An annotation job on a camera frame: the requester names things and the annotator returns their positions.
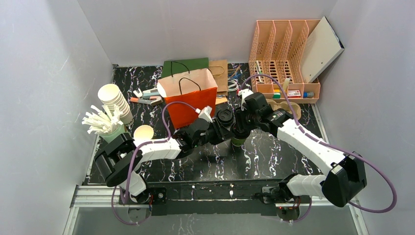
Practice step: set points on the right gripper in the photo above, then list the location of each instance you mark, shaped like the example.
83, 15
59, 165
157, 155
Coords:
244, 121

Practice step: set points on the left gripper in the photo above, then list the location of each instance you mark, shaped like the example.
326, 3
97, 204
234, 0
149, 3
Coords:
213, 130

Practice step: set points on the single green paper cup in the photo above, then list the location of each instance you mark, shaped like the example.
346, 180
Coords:
237, 142

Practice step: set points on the orange paper bag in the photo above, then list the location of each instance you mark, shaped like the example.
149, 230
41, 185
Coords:
196, 87

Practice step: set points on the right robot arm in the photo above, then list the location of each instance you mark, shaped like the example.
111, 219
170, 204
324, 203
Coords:
343, 175

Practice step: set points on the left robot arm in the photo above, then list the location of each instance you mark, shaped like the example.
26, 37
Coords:
119, 160

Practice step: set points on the black cup lids stack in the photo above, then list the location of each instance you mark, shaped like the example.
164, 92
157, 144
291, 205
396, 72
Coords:
225, 117

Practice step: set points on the stack of pulp cup carriers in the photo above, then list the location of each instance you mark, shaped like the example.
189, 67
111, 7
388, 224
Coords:
284, 105

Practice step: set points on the red small box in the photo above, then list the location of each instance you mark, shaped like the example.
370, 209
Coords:
294, 94

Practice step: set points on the brown kraft paper bag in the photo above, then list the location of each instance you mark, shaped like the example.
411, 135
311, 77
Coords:
219, 70

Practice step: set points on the pink desk file organizer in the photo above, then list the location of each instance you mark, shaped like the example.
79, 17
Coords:
276, 54

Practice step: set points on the green paper bag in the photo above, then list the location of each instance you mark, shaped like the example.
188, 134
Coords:
173, 67

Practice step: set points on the white board panel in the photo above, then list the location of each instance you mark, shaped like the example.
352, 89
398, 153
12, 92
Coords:
322, 47

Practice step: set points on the green cup of straws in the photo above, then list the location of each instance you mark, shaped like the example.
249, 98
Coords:
107, 124

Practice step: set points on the tall stack paper cups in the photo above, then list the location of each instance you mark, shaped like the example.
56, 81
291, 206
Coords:
111, 95

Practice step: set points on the metal base rail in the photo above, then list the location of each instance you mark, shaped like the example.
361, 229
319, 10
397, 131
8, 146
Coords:
207, 208

